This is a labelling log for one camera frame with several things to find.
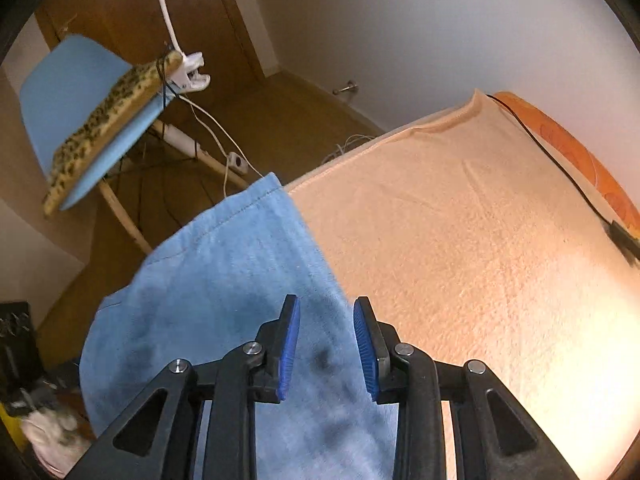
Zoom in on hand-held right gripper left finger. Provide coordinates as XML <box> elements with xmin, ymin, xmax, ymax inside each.
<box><xmin>65</xmin><ymin>294</ymin><xmax>302</xmax><ymax>480</ymax></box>

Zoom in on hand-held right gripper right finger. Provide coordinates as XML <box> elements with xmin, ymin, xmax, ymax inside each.
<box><xmin>353</xmin><ymin>296</ymin><xmax>581</xmax><ymax>480</ymax></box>

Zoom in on blue pants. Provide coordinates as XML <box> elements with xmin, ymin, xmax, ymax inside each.
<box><xmin>79</xmin><ymin>172</ymin><xmax>401</xmax><ymax>480</ymax></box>

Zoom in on beige blanket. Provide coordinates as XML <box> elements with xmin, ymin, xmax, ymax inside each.
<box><xmin>282</xmin><ymin>89</ymin><xmax>640</xmax><ymax>480</ymax></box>

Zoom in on white tube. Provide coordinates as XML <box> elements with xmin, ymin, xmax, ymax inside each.
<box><xmin>164</xmin><ymin>125</ymin><xmax>211</xmax><ymax>161</ymax></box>

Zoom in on white crumpled cloth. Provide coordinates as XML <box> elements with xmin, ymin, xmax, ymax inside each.
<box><xmin>20</xmin><ymin>404</ymin><xmax>94</xmax><ymax>477</ymax></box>

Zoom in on orange printed bed sheet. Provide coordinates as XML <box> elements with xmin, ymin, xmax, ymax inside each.
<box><xmin>487</xmin><ymin>91</ymin><xmax>640</xmax><ymax>241</ymax></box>

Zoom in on leopard print seat cushion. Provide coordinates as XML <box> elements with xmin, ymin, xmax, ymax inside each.
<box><xmin>42</xmin><ymin>50</ymin><xmax>183</xmax><ymax>217</ymax></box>

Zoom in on white clamp lamp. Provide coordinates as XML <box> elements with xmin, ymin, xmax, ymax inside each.
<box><xmin>150</xmin><ymin>0</ymin><xmax>211</xmax><ymax>93</ymax></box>

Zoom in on blue chair with wooden legs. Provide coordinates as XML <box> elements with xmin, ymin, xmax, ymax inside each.
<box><xmin>19</xmin><ymin>35</ymin><xmax>251</xmax><ymax>256</ymax></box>

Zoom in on wooden door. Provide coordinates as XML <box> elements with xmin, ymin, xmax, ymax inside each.
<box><xmin>35</xmin><ymin>0</ymin><xmax>278</xmax><ymax>81</ymax></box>

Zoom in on bundle of white cables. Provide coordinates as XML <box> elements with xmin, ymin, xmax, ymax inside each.
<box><xmin>322</xmin><ymin>134</ymin><xmax>381</xmax><ymax>162</ymax></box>

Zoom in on white lamp cable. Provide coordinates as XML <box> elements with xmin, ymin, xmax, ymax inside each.
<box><xmin>177</xmin><ymin>92</ymin><xmax>266</xmax><ymax>198</ymax></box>

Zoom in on black cable with inline switch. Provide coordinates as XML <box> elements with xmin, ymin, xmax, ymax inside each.
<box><xmin>487</xmin><ymin>94</ymin><xmax>640</xmax><ymax>262</ymax></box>

